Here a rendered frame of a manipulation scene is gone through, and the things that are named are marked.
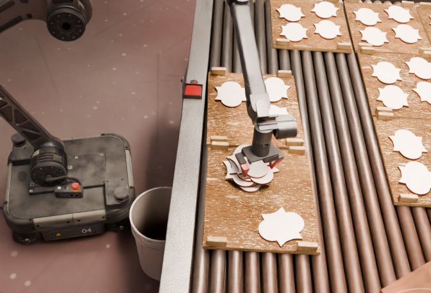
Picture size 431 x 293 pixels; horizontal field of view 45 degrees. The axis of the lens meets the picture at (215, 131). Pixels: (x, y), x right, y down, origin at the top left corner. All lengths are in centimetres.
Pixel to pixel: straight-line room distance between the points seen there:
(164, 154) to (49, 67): 115
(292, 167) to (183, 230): 44
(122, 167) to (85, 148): 24
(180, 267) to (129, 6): 307
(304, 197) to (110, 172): 125
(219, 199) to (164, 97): 184
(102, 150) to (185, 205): 119
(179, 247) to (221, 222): 15
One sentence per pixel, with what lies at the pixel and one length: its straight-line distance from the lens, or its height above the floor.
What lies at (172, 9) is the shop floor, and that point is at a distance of 431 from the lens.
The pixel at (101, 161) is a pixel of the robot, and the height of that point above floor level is 26.
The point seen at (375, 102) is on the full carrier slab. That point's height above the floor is 94.
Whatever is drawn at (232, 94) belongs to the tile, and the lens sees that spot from 202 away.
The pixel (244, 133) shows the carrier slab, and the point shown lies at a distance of 188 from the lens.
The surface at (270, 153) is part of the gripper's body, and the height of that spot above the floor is 109.
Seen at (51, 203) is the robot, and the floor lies 24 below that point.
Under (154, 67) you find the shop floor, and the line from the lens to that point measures 368.
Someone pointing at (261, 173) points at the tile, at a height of 99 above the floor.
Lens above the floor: 225
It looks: 45 degrees down
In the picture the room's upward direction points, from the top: 4 degrees clockwise
